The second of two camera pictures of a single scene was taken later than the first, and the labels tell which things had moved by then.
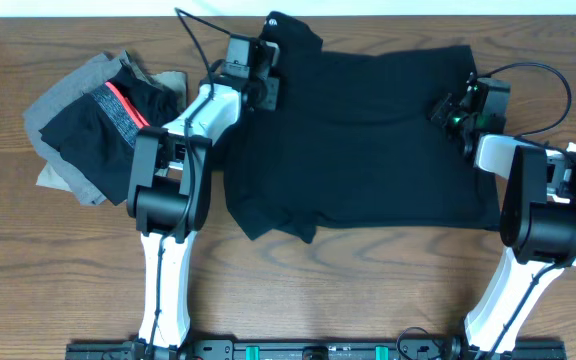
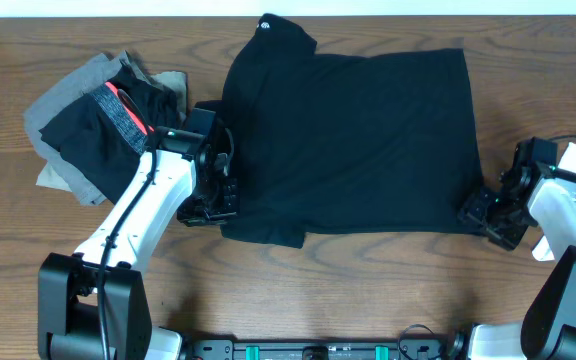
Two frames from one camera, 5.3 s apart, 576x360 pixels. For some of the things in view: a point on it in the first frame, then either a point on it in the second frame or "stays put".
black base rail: [446, 350] stays put
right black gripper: [441, 108] → [505, 237]
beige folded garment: [175, 83] stays put
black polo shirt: [354, 143] stays put
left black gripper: [271, 102] → [226, 212]
